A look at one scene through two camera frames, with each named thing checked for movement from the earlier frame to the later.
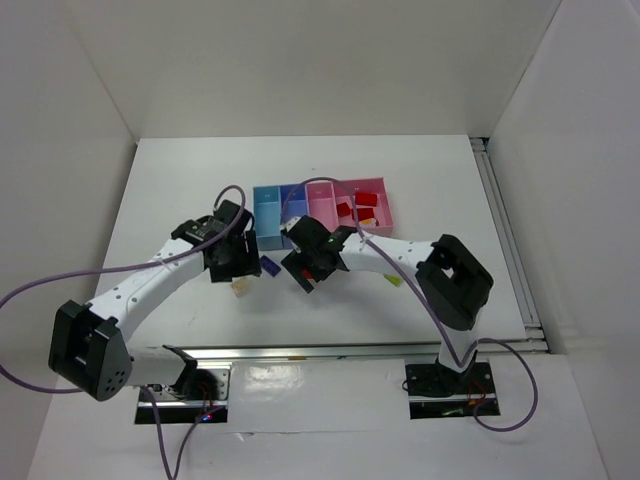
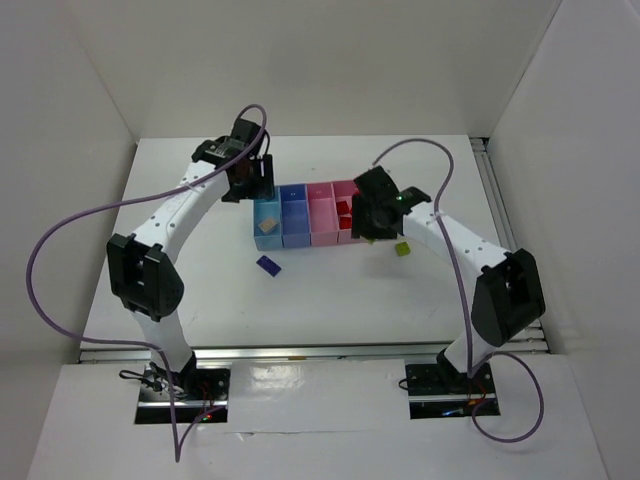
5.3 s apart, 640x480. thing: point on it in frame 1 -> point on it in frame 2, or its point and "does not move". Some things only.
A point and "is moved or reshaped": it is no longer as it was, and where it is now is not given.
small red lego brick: [343, 209] does not move
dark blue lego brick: [269, 265] does not move
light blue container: [267, 205] does not move
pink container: [321, 201] does not move
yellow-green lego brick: [396, 280] is moved or reshaped
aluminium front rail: [485, 350] does not move
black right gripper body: [301, 267] -> [360, 215]
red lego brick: [368, 199] is moved or reshaped
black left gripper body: [236, 261] -> [265, 176]
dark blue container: [296, 207] does not move
